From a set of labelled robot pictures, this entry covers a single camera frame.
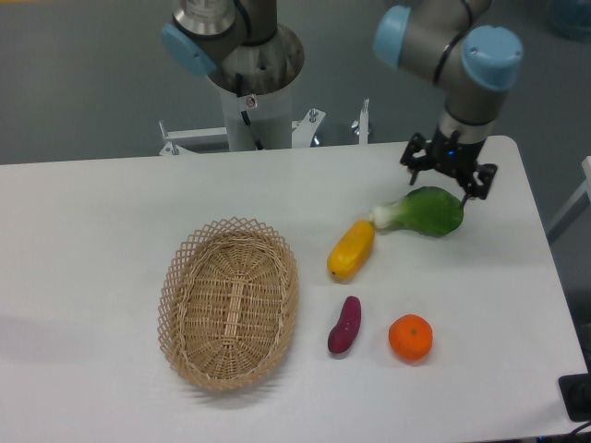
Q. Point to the orange mandarin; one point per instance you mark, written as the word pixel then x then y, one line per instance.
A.
pixel 411 337

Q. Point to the black device at table edge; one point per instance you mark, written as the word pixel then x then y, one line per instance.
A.
pixel 575 392

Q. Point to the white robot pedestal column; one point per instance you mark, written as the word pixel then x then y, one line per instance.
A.
pixel 258 121

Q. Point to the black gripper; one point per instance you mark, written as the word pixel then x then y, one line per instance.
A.
pixel 448 156

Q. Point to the oval wicker basket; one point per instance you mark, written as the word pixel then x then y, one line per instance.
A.
pixel 228 304

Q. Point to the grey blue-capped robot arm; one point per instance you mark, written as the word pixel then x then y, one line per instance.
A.
pixel 254 61

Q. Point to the white frame leg right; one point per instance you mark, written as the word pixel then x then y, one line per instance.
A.
pixel 573 207

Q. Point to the white metal base frame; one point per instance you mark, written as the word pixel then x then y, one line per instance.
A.
pixel 304 134

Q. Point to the purple sweet potato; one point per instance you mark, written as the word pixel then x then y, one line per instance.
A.
pixel 344 332

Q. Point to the yellow mango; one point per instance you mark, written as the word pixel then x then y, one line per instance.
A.
pixel 352 251

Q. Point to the green bok choy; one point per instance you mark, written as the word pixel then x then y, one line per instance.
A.
pixel 429 210

